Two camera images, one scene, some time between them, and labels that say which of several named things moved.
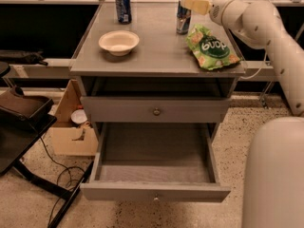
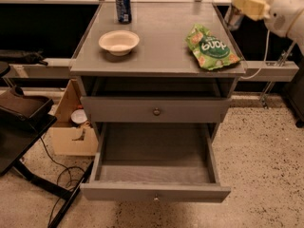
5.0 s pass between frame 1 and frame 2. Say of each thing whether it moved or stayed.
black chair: stayed
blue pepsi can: stayed
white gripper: moved
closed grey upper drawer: stayed
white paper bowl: stayed
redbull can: moved
